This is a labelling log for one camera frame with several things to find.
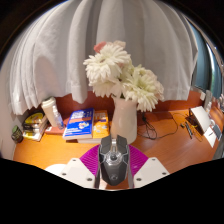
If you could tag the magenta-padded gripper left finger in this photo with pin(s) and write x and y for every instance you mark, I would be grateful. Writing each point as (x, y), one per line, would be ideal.
(78, 171)

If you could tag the dark pen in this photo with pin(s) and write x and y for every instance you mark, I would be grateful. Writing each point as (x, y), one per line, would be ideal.
(189, 130)

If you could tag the dark green mug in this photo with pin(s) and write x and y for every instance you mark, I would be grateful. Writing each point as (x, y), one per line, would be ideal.
(17, 135)

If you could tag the small clear bottle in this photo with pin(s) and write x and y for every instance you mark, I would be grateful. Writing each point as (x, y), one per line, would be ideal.
(58, 120)

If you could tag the white slanted device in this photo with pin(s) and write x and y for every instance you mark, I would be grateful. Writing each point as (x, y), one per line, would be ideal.
(201, 118)

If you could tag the flat red book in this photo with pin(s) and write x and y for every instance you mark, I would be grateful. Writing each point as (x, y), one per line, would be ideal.
(53, 130)

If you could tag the white cylindrical container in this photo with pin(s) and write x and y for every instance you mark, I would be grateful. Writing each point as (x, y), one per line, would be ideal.
(49, 110)

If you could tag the grey black computer mouse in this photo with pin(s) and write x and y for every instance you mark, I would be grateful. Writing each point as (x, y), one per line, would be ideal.
(114, 160)

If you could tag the white ceramic vase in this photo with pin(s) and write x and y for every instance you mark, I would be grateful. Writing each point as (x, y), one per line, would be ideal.
(124, 121)

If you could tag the white paper card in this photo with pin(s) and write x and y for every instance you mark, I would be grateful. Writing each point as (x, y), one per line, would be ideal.
(211, 136)

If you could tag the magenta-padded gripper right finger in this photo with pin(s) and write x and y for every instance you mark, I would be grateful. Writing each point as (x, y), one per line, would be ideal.
(148, 171)

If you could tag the white curtain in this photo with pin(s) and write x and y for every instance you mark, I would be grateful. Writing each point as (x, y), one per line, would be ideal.
(60, 50)

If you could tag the white flower bouquet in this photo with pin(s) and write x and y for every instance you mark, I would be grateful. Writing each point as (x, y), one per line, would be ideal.
(110, 66)

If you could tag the stack of yellow black books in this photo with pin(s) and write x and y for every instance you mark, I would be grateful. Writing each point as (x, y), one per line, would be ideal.
(34, 125)

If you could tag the blue book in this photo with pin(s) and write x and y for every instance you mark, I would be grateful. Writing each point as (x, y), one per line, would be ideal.
(79, 125)

